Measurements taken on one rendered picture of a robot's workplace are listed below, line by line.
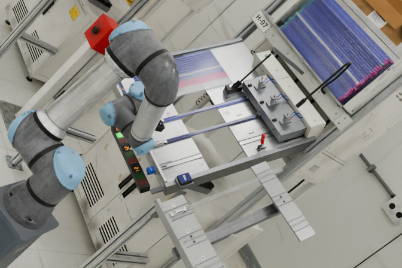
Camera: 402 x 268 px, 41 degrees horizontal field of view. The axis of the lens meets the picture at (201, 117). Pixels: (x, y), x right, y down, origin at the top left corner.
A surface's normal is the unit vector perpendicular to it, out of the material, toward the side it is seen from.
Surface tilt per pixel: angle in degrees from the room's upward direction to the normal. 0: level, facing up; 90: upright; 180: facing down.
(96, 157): 90
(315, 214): 90
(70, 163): 8
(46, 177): 90
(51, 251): 0
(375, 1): 80
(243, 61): 43
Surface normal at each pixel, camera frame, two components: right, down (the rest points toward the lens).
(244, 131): 0.14, -0.66
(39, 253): 0.71, -0.65
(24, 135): -0.22, -0.08
